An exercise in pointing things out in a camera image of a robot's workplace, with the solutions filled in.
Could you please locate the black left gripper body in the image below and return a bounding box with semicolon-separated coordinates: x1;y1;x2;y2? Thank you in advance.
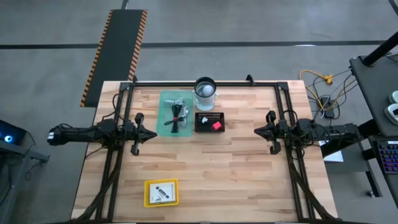
123;113;146;156

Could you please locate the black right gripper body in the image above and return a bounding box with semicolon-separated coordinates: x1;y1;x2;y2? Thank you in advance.
266;111;289;156

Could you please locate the black cable with red tie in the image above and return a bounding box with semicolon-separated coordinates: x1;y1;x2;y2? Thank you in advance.
170;104;183;134

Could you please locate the plain white cable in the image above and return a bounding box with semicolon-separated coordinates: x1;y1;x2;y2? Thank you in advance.
181;105;191;128

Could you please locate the yellow slotted plastic basket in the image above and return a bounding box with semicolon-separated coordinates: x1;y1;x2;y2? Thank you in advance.
143;178;180;208

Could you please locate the white manual box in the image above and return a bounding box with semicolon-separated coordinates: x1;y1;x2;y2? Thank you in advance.
149;182;177;205

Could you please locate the teal translucent plastic bin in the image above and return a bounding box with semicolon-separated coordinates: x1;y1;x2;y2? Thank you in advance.
155;90;194;138

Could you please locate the black power brick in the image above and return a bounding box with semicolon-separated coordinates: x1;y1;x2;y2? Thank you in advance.
320;96;336;119

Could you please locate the white paper sheet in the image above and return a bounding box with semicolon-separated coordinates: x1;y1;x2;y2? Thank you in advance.
322;140;345;162

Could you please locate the clear glass jar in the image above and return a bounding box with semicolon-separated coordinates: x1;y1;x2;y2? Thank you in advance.
193;77;218;112

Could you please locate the black desk support beam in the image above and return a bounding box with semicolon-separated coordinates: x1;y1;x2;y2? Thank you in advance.
320;119;382;198

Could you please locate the black hazard-striped floor mat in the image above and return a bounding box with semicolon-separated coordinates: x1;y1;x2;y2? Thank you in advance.
80;9;149;108

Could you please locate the black side desk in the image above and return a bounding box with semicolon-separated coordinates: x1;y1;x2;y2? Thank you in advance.
348;55;398;138

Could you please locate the backlit black keyboard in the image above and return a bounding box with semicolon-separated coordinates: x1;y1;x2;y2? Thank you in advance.
375;140;398;174

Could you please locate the grey metal stand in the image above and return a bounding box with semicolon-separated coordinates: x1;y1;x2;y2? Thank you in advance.
0;144;50;224

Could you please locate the blue-lit black computer box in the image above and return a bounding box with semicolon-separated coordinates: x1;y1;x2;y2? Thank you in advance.
0;119;27;146

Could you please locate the black round pole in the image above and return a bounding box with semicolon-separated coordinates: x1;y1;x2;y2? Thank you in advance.
362;30;398;67

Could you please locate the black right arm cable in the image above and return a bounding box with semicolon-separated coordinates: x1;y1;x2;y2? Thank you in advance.
282;109;299;125

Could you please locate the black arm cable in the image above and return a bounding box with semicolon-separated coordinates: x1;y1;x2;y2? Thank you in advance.
282;109;299;125
102;92;125;123

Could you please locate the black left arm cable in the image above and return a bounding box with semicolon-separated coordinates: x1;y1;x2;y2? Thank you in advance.
102;92;125;123

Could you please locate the black aluminium table frame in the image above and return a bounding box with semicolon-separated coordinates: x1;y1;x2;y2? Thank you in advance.
71;74;338;223

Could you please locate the yellow floor cable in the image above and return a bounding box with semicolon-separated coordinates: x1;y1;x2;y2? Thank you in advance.
298;70;358;110

